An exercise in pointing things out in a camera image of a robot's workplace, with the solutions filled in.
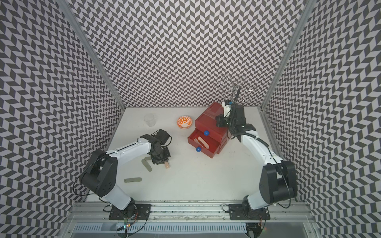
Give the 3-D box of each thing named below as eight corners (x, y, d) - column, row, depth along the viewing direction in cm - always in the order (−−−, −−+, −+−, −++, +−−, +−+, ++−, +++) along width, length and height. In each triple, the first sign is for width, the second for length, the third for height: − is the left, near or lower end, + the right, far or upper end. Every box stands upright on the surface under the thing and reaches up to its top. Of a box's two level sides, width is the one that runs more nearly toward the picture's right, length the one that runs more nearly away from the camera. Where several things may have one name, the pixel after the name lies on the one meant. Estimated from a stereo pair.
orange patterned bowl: (177, 129, 107) (176, 124, 104) (178, 120, 113) (177, 115, 109) (192, 129, 107) (192, 125, 104) (192, 120, 113) (192, 115, 109)
